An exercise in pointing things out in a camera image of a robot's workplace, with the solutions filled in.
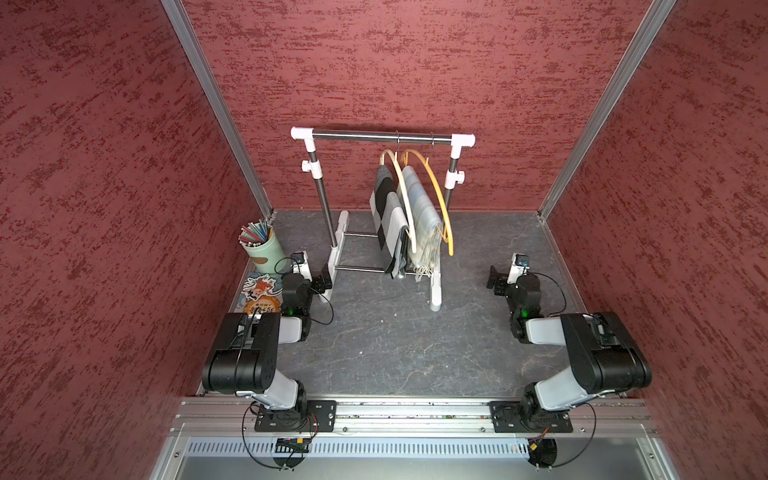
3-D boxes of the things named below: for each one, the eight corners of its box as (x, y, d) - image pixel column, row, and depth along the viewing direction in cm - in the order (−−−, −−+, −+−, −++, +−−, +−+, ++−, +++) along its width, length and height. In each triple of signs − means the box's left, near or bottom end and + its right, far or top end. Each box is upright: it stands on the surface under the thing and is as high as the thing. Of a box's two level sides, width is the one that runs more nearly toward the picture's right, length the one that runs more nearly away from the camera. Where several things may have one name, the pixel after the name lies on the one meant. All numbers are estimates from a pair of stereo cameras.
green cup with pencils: (256, 277, 103) (237, 248, 90) (259, 252, 110) (241, 222, 97) (285, 272, 104) (270, 243, 91) (286, 248, 111) (272, 218, 98)
